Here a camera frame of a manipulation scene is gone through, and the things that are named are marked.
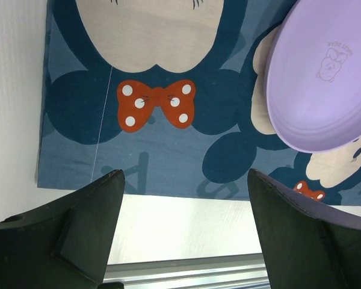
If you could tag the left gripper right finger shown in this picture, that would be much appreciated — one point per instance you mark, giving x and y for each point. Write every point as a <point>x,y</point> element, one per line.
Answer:
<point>305,243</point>

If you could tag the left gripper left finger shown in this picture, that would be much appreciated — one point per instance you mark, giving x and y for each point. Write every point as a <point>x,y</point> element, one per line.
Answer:
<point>65,243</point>

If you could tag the blue cartoon placemat cloth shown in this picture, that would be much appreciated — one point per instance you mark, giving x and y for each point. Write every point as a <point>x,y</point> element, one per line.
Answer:
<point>171,92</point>

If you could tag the purple plastic plate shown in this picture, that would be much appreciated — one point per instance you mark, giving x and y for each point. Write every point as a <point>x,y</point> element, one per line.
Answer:
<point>313,76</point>

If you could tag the aluminium mounting rail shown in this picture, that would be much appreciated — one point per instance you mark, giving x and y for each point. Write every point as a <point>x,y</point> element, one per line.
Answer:
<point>236,271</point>

